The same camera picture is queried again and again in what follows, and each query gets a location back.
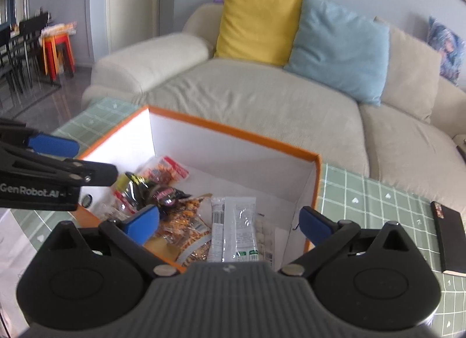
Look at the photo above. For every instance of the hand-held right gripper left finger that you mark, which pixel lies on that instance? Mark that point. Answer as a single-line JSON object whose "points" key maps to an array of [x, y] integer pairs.
{"points": [[142, 225]]}

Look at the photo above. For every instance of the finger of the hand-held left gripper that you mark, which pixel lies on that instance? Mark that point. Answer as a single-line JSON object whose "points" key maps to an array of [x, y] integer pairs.
{"points": [[91, 174], [54, 146]]}

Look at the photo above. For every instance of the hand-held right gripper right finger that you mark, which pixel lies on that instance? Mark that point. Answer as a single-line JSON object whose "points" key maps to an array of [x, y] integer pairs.
{"points": [[315, 225]]}

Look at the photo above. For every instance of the clear pastry packet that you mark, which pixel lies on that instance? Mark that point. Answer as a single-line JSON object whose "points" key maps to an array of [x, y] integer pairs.
{"points": [[109, 209]]}

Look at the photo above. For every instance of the black yellow snack packet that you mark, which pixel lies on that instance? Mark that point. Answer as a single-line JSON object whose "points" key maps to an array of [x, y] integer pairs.
{"points": [[140, 187]]}

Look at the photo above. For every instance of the dark purple snack packet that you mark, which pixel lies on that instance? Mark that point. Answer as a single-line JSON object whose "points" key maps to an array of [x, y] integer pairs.
{"points": [[167, 196]]}

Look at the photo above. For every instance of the orange peanut packet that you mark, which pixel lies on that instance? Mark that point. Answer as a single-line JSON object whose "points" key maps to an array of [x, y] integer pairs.
{"points": [[189, 221]]}

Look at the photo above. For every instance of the white ball candy packet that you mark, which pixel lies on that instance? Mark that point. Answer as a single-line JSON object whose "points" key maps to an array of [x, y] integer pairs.
{"points": [[265, 238]]}

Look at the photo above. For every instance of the red white snack packet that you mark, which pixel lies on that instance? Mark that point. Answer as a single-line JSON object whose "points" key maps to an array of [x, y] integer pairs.
{"points": [[171, 168]]}

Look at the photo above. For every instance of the white snack bar packet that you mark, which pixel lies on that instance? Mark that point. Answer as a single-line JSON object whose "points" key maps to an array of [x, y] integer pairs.
{"points": [[236, 229]]}

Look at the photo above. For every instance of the orange cardboard box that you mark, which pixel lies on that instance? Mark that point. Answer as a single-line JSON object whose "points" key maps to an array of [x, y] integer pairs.
{"points": [[236, 163]]}

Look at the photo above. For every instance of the green checked tablecloth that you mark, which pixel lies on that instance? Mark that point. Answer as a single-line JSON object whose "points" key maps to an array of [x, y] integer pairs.
{"points": [[382, 207]]}

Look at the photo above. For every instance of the red orange stool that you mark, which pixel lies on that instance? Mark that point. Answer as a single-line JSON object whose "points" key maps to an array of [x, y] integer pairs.
{"points": [[58, 54]]}

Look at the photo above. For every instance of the black dining chair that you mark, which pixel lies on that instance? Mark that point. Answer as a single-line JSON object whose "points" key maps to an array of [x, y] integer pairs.
{"points": [[32, 50], [7, 65]]}

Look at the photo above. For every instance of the beige sofa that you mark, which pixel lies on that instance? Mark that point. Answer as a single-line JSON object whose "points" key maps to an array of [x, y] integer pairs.
{"points": [[255, 105]]}

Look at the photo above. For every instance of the black notebook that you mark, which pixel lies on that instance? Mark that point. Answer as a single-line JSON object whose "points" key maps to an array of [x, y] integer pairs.
{"points": [[449, 239]]}

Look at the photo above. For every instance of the white door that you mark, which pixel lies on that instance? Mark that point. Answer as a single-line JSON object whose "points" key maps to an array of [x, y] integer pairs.
{"points": [[131, 3]]}

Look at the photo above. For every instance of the light blue pillow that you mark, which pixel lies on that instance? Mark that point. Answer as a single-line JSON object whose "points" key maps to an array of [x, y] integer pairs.
{"points": [[338, 50]]}

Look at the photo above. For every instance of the yellow pillow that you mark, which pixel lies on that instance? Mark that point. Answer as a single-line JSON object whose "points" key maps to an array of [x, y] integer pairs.
{"points": [[258, 25]]}

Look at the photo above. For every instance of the blue patterned pillow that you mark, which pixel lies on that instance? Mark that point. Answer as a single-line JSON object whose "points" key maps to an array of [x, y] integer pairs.
{"points": [[449, 50]]}

